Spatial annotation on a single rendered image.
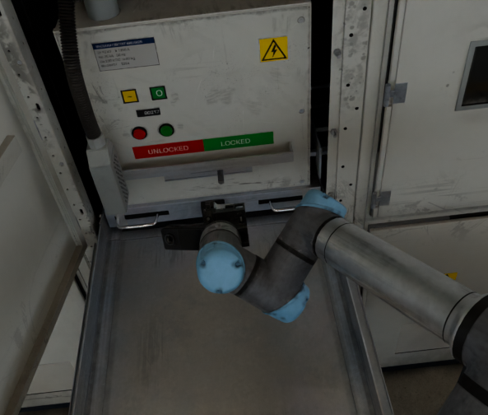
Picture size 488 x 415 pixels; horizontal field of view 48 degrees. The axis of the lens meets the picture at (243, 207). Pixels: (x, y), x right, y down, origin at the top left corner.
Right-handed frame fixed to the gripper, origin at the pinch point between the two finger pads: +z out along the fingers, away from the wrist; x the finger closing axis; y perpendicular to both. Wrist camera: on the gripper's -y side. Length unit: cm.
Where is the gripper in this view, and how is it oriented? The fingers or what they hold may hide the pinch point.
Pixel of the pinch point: (211, 212)
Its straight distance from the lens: 118.5
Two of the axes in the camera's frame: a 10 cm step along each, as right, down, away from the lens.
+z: -0.3, -2.7, 9.6
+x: -1.2, -9.6, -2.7
